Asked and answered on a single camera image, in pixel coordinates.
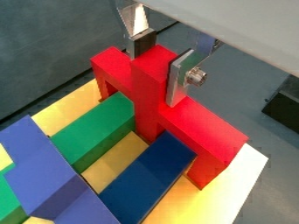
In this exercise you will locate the yellow base board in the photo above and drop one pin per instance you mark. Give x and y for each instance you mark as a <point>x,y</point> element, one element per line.
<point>186,204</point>

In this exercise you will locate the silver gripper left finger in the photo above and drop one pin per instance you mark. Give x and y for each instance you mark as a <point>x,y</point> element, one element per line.
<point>141,36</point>

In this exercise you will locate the purple cross block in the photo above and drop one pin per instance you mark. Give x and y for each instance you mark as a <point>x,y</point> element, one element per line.
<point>50,189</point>

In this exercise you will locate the black bracket holder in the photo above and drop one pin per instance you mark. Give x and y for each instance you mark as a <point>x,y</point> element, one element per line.
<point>282,106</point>

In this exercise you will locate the green long block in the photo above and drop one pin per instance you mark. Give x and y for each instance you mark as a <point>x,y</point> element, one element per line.
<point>89,137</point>

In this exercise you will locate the red E-shaped block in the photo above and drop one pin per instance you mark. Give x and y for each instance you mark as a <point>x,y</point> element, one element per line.
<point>141,79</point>

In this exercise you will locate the blue long block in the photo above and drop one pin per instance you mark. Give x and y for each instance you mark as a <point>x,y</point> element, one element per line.
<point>142,184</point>

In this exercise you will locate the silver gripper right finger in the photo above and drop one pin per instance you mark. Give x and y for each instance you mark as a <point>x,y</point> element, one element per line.
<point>185,71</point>

